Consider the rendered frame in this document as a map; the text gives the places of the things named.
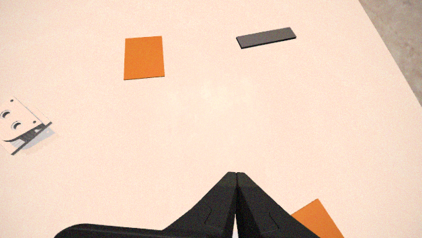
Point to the orange flat square plate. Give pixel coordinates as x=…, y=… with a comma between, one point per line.
x=315, y=217

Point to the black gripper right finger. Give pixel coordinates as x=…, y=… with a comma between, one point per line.
x=259, y=216

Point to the white plate with two round holes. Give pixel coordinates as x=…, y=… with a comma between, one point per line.
x=19, y=114

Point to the orange flat bar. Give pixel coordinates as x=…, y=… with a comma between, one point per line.
x=143, y=58

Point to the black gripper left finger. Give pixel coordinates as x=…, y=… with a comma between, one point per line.
x=213, y=216

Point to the dark grey flat bar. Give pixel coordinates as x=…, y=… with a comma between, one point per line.
x=266, y=37

